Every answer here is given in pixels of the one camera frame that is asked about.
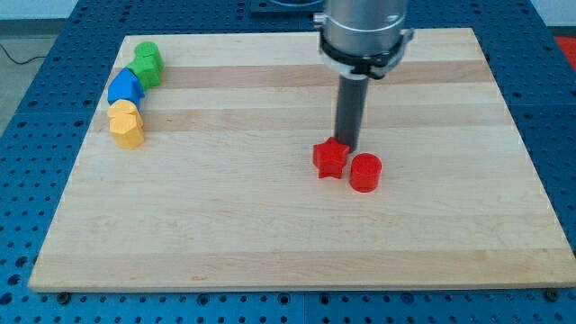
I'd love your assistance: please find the green cylinder block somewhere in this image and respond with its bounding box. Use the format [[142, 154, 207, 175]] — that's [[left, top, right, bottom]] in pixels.
[[134, 41, 164, 70]]

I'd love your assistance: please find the black cable on floor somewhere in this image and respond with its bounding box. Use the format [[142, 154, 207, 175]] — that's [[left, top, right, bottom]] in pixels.
[[0, 43, 49, 66]]

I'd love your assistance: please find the red cylinder block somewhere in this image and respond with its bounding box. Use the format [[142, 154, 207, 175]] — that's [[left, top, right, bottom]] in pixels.
[[349, 153, 383, 193]]

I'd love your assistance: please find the red star block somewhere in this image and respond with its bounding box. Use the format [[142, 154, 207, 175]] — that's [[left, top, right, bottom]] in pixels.
[[312, 137, 349, 179]]

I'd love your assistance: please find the blue pentagon block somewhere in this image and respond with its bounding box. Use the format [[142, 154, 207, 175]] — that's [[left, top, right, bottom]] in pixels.
[[107, 67, 145, 108]]

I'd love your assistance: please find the green cube block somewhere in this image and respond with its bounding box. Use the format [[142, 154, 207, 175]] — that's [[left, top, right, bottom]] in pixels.
[[127, 58, 162, 90]]

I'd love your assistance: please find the yellow heart block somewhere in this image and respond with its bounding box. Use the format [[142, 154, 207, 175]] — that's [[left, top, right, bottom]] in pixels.
[[107, 99, 143, 128]]

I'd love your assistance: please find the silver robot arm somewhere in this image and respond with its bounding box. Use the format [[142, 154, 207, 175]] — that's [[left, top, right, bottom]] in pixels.
[[319, 0, 414, 152]]

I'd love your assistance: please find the light wooden board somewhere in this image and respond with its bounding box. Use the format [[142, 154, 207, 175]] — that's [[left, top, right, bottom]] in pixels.
[[29, 28, 575, 293]]

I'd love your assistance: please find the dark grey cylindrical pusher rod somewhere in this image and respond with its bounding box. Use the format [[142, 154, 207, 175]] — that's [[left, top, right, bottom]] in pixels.
[[334, 76, 369, 152]]

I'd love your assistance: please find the yellow hexagon block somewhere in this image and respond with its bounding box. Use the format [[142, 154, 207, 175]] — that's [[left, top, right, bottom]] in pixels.
[[109, 113, 145, 149]]

